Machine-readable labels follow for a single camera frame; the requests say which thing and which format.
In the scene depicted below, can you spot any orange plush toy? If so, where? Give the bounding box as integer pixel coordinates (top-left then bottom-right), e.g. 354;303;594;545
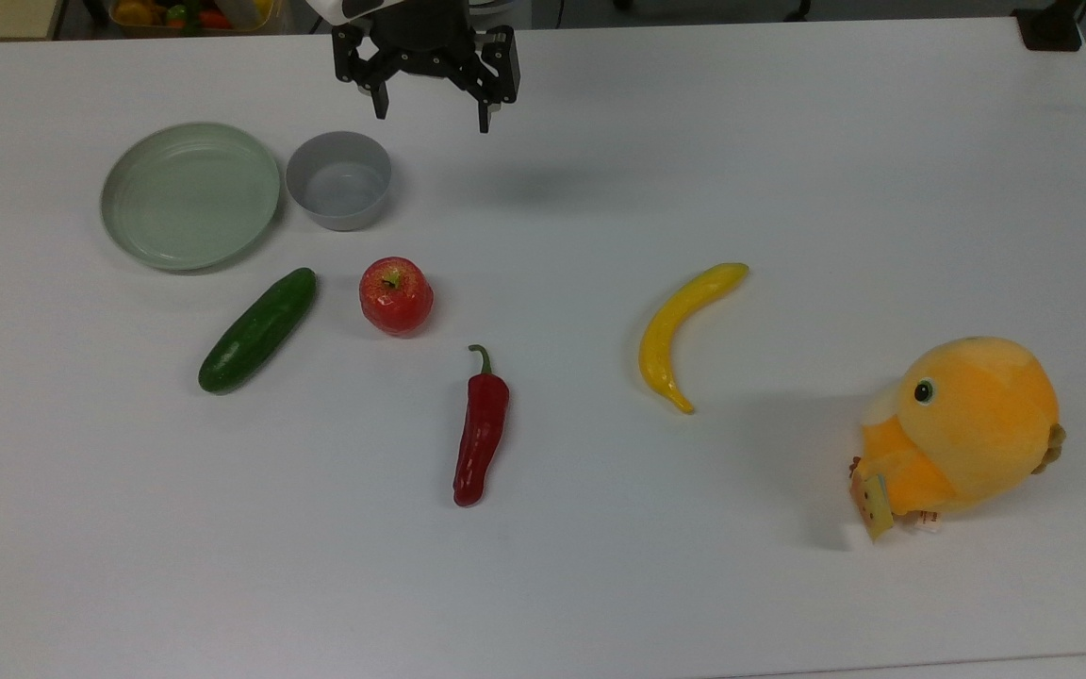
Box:
848;337;1067;542

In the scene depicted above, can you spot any red apple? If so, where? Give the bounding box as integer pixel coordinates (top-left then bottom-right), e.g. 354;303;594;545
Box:
359;257;435;338

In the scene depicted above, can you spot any basket of toy fruit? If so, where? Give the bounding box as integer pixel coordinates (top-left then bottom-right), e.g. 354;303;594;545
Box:
107;0;291;37

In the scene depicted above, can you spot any yellow banana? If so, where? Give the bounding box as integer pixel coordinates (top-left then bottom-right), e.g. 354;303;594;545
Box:
638;262;750;415

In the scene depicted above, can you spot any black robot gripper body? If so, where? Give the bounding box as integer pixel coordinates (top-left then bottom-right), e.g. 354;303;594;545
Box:
331;0;521;107

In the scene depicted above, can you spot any red chili pepper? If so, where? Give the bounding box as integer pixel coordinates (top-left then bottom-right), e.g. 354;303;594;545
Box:
452;344;511;508

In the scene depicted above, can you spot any grey bowl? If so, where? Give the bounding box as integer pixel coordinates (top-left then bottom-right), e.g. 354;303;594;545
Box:
285;131;393;232

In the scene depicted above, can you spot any pale green plate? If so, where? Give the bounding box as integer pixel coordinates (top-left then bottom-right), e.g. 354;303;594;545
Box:
99;122;282;273

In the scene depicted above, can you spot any green cucumber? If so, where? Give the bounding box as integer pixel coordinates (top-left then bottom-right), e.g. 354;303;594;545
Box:
198;267;318;395

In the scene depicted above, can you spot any black stand base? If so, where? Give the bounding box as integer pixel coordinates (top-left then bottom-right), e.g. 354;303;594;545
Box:
1013;4;1083;53

